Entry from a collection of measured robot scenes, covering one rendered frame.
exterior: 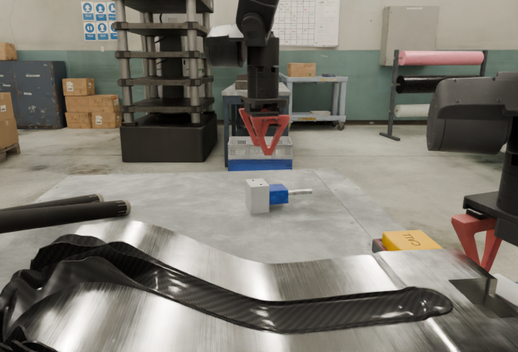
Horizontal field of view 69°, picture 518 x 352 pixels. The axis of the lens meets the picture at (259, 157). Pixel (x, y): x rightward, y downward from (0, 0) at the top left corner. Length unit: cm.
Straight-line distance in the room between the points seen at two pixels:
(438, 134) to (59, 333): 33
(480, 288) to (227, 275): 23
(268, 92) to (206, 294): 43
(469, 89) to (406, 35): 642
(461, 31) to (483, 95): 712
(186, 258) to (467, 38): 732
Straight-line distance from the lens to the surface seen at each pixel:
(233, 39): 66
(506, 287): 48
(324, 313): 34
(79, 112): 710
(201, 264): 34
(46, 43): 769
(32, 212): 64
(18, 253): 68
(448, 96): 38
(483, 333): 34
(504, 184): 43
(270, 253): 58
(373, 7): 701
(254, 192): 71
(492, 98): 38
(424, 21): 691
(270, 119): 65
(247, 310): 32
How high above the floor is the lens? 108
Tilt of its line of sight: 14 degrees down
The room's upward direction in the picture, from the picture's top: straight up
